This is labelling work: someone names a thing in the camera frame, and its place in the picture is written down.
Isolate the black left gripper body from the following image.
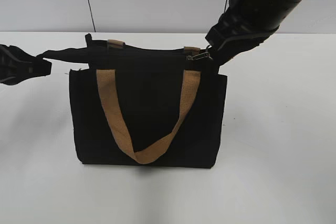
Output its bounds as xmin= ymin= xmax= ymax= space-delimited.
xmin=1 ymin=45 xmax=34 ymax=86

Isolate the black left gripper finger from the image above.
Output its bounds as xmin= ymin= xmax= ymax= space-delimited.
xmin=27 ymin=56 xmax=52 ymax=78

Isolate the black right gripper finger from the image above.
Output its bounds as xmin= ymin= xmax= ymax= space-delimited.
xmin=205 ymin=23 xmax=236 ymax=66

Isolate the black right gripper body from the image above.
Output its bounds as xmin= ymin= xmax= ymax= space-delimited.
xmin=217 ymin=0 xmax=278 ymax=51

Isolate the silver zipper pull with ring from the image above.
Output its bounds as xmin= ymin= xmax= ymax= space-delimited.
xmin=184 ymin=45 xmax=213 ymax=61

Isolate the black canvas tote bag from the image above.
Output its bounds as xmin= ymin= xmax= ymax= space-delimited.
xmin=40 ymin=35 xmax=227 ymax=168

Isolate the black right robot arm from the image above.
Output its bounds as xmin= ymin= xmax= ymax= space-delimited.
xmin=205 ymin=0 xmax=302 ymax=66

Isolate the tan front bag handle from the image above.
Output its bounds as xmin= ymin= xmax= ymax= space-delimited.
xmin=96 ymin=69 xmax=201 ymax=164

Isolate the tan bag handle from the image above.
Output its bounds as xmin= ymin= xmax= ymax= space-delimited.
xmin=107 ymin=39 xmax=201 ymax=52
xmin=96 ymin=69 xmax=201 ymax=164

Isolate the tan rear bag handle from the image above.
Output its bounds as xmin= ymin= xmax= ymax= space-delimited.
xmin=107 ymin=39 xmax=201 ymax=52

